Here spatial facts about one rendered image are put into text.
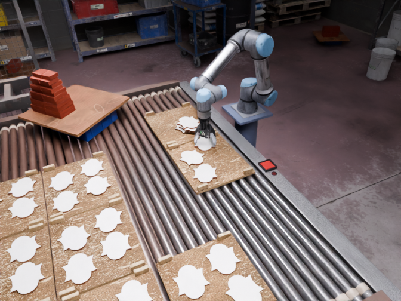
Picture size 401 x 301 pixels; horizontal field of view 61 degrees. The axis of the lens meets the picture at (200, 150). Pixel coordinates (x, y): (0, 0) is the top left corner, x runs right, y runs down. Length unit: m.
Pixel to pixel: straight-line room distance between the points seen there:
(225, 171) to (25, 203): 1.00
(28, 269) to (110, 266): 0.33
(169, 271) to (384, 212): 2.17
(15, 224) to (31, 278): 0.34
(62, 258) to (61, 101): 1.03
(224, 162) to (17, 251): 1.07
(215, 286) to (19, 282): 0.76
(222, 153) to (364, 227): 1.49
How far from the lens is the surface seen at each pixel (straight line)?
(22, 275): 1.58
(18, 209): 1.85
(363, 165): 3.60
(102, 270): 1.48
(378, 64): 5.28
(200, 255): 1.45
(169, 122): 2.23
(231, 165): 1.85
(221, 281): 1.39
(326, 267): 1.51
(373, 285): 1.53
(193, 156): 1.89
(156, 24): 6.30
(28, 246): 1.66
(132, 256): 1.49
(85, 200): 1.77
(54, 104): 2.24
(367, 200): 3.24
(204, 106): 1.80
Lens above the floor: 2.11
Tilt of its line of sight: 37 degrees down
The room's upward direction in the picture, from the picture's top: 2 degrees counter-clockwise
